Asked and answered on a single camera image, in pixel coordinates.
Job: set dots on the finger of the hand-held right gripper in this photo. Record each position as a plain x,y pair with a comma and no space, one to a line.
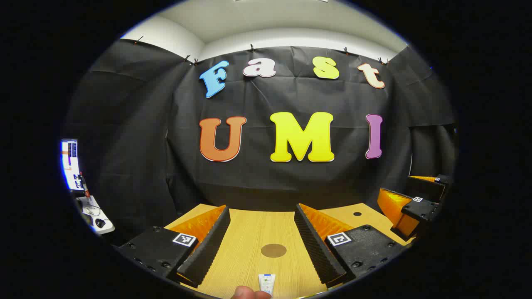
428,189
419,209

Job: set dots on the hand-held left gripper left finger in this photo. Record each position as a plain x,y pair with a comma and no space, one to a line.
208,249

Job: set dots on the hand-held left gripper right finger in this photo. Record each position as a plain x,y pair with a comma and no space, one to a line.
316,249

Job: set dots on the round brown coaster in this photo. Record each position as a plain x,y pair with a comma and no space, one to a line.
273,250

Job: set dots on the white toothpaste tube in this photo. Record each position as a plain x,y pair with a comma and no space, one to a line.
266,283

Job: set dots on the wooden desktop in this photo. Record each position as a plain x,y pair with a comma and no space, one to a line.
249,232

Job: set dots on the black backdrop cloth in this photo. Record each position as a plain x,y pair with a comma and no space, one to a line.
291,187

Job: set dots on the black computer mouse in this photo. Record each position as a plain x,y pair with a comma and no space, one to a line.
100,223

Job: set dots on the white side table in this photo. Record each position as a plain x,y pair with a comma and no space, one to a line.
93,211

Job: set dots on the computer monitor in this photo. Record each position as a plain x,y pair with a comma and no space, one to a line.
69,164

